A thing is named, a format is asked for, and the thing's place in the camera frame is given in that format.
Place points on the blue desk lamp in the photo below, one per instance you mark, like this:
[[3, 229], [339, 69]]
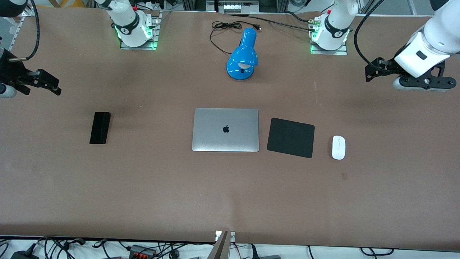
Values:
[[244, 50]]

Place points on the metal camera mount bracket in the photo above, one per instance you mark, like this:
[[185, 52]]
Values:
[[222, 248]]

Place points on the white computer mouse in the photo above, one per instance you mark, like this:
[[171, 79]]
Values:
[[338, 147]]

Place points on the black power adapter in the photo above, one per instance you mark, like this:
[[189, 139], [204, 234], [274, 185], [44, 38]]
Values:
[[23, 255]]

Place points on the black smartphone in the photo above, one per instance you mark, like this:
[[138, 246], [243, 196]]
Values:
[[100, 127]]

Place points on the black mouse pad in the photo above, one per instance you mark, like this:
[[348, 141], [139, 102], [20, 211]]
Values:
[[291, 137]]

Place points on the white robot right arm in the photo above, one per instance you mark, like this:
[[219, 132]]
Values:
[[125, 21]]

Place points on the white power strip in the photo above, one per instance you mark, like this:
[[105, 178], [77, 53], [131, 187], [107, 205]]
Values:
[[237, 7]]

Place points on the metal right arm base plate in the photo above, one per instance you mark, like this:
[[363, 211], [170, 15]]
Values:
[[156, 36]]

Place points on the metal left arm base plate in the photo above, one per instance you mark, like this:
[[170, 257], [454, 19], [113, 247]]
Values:
[[329, 52]]

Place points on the silver closed laptop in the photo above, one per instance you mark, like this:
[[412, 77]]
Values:
[[225, 130]]

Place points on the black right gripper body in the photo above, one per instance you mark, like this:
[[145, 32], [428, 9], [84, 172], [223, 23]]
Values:
[[9, 71]]

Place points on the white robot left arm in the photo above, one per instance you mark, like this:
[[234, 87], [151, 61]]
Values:
[[435, 34]]

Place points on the aluminium profile rail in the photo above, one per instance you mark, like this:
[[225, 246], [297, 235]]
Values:
[[16, 34]]

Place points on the grey orange terminal block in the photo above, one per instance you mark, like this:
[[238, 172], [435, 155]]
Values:
[[138, 249]]

